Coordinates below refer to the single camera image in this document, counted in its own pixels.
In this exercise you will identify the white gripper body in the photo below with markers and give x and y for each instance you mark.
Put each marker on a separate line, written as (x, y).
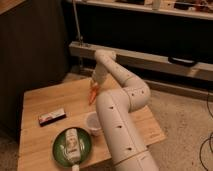
(99, 74)

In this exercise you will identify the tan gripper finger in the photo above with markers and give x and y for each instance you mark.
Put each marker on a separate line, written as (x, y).
(99, 87)
(92, 84)

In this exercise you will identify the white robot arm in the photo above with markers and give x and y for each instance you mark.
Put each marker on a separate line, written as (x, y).
(113, 107)

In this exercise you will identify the wooden folding table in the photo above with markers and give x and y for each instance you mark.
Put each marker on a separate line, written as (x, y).
(35, 149)

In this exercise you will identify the metal stand pole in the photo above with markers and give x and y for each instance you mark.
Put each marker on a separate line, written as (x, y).
(79, 37)

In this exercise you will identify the green plate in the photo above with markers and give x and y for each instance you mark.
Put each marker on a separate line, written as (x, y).
(59, 145)

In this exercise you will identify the white dressing bottle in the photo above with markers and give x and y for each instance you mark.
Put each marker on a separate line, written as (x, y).
(72, 149)

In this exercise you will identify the long grey case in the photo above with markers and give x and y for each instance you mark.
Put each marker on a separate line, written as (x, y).
(147, 61)

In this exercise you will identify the background shelf with items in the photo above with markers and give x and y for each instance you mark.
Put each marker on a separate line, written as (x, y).
(150, 6)

